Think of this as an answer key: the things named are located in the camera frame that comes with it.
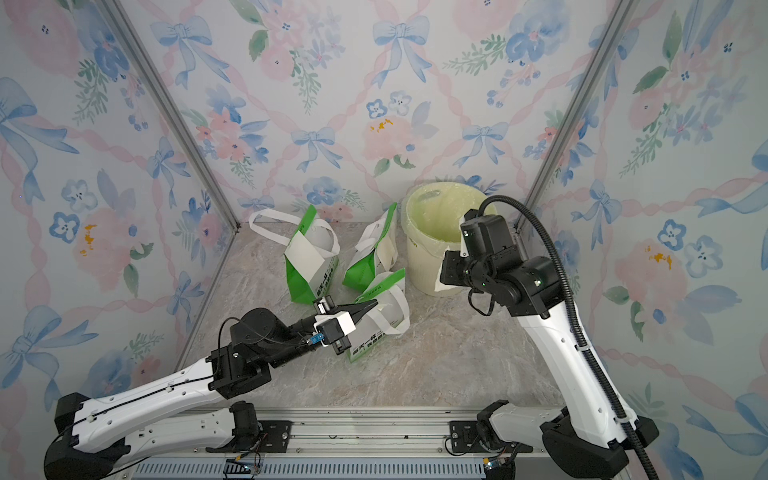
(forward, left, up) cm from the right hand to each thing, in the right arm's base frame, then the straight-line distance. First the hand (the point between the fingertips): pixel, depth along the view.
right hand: (449, 261), depth 65 cm
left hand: (-12, +16, +5) cm, 21 cm away
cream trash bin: (+29, 0, -14) cm, 33 cm away
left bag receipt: (+12, +38, -13) cm, 41 cm away
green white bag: (+21, +45, -11) cm, 50 cm away
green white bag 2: (+14, +23, -24) cm, 36 cm away
